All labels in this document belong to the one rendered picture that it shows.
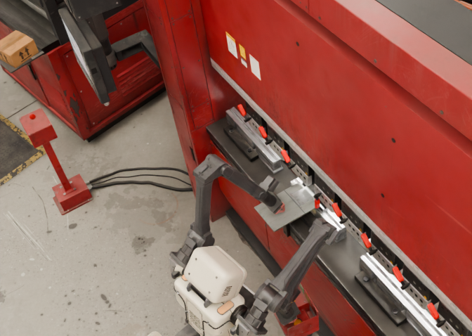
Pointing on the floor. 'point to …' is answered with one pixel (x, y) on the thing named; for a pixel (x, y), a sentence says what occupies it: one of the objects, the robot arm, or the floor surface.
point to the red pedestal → (42, 132)
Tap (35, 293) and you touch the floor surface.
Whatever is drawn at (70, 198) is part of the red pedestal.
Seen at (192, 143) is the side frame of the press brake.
